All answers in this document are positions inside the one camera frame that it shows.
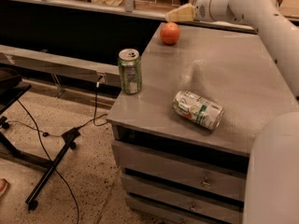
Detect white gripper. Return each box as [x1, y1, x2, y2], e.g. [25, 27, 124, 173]
[165, 0, 235, 22]

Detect red apple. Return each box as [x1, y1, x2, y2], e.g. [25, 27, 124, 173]
[160, 22, 180, 45]

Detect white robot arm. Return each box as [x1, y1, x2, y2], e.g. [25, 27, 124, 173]
[165, 0, 299, 224]

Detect upright green soda can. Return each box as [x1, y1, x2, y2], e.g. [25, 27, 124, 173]
[118, 49, 142, 94]

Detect white can lying sideways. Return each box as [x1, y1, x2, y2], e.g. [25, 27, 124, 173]
[172, 91, 224, 131]

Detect grey low shelf ledge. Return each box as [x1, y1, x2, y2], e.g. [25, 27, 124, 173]
[0, 45, 121, 99]

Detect grey drawer cabinet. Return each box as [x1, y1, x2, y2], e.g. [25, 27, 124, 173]
[107, 26, 298, 224]

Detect black stand with wheels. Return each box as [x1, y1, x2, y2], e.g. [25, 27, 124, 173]
[0, 67, 81, 212]

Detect red white shoe tip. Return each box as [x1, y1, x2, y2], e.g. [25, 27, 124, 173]
[0, 178, 8, 197]

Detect black floor cable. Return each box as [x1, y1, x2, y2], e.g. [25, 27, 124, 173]
[6, 74, 109, 224]

